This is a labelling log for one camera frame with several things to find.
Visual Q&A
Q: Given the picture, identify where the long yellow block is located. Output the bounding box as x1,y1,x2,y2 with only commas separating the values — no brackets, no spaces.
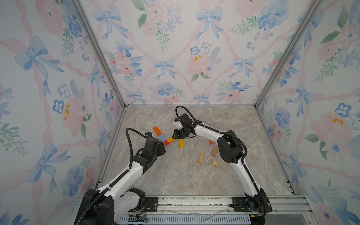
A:
179,139,185,149

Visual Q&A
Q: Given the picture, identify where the light blue block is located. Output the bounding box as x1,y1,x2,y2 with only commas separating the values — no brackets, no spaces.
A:
159,135,167,142

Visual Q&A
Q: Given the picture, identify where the short yellow block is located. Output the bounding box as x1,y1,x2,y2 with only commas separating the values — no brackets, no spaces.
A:
167,137,174,143

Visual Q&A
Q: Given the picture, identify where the small orange block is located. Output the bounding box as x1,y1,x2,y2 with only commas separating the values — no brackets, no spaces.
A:
153,127,162,136

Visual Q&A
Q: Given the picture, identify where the long natural wood block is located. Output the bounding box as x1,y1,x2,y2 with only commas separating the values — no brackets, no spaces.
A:
198,152,205,164

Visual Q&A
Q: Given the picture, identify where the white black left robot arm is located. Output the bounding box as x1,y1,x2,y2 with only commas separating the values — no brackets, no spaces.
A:
74,137,166,225

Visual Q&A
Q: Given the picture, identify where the tilted natural wood block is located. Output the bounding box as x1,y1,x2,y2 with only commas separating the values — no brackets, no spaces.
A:
212,146,219,157

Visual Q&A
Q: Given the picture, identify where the small natural wood cube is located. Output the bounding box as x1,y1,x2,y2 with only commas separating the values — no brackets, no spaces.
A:
212,161,219,167

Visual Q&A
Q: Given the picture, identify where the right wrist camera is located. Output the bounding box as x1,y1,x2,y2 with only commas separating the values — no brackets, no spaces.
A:
173,118,183,130

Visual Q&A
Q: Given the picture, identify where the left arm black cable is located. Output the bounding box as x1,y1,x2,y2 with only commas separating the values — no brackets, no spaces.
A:
74,127,148,225

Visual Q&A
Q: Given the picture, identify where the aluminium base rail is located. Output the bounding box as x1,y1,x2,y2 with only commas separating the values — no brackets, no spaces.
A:
115,196,318,225

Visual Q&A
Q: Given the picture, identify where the aluminium corner post left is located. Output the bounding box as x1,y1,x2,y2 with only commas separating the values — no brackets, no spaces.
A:
69,0,126,109

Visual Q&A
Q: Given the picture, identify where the aluminium corner post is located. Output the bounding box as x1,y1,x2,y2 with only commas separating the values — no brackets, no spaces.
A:
69,0,126,109
254,0,322,110

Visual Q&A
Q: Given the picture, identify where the aluminium corner post right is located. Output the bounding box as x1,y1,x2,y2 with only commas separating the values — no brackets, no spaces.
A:
254,0,322,110

